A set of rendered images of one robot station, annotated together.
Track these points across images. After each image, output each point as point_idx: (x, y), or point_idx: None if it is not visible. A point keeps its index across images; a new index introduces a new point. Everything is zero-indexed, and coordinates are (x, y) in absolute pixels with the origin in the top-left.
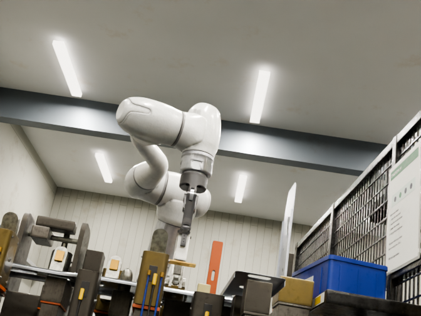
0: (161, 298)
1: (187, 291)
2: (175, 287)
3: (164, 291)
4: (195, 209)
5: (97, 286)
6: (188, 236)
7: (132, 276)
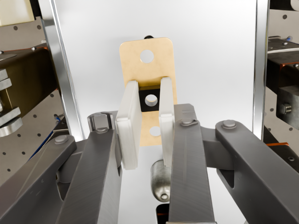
0: (107, 100)
1: (267, 28)
2: (11, 95)
3: (196, 88)
4: (193, 222)
5: (298, 172)
6: (174, 120)
7: (166, 174)
